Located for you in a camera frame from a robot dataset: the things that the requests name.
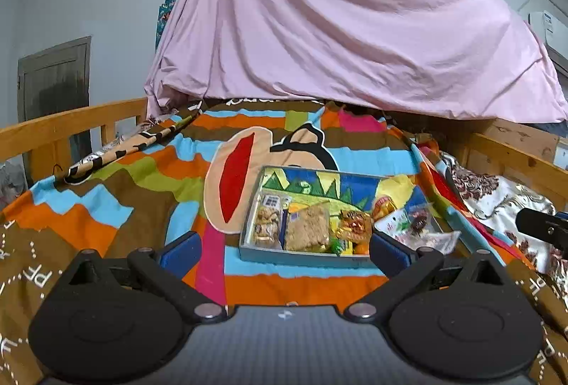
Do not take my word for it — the wooden bed rail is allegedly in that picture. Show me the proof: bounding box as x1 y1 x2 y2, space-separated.
0 98 149 186

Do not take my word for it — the colourful printed blanket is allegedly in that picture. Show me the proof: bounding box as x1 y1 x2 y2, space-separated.
0 99 568 385

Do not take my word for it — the grey tray with dinosaur picture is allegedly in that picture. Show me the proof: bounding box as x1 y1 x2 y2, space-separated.
239 165 447 269

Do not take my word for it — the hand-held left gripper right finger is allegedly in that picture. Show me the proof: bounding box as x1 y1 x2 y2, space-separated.
345 231 518 321

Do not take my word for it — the leopard print cloth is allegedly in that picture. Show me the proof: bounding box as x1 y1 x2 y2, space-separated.
66 114 200 186

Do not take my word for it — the floral satin quilt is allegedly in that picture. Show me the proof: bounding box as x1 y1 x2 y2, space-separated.
437 152 568 292

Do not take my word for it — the light wooden cabinet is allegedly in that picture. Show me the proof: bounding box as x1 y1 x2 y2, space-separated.
479 119 560 164

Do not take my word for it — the yellow noodle snack packet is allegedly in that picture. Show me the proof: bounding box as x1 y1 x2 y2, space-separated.
284 205 332 253

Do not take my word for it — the clear packet with red dates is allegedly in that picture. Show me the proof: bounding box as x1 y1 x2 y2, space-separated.
375 208 462 256

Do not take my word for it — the clear packet of nut snacks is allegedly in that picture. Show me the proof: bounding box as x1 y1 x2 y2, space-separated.
252 194 285 247

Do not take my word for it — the red-brown clear snack packet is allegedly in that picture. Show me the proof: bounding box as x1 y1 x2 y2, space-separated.
407 209 430 231

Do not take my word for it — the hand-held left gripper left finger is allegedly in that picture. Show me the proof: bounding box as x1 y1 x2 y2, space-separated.
58 230 229 321

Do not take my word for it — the white air conditioner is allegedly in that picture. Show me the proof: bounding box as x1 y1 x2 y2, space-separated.
528 10 568 77

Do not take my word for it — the grey door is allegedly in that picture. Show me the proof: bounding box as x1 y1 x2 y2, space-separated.
18 36 92 186

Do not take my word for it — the teal wall poster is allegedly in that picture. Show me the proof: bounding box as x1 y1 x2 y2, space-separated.
155 0 178 51

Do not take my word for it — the pink bed sheet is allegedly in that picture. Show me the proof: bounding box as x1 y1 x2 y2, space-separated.
144 0 568 124

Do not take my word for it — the golden brown snack packet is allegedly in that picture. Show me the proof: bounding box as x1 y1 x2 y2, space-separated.
339 210 372 244

